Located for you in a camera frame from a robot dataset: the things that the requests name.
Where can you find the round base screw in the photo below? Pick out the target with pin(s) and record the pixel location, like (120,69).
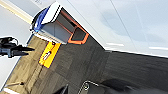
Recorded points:
(86,87)

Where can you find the white table with orange legs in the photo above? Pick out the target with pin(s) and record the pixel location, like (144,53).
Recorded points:
(61,28)

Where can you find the white wardrobe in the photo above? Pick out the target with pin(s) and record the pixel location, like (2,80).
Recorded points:
(140,50)

